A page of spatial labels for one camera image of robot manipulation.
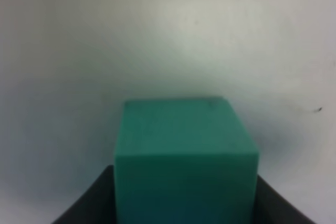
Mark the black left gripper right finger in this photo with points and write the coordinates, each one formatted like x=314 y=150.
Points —
x=271 y=208

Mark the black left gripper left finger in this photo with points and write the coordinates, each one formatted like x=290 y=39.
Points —
x=96 y=205

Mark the green cube block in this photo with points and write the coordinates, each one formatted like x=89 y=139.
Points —
x=184 y=161

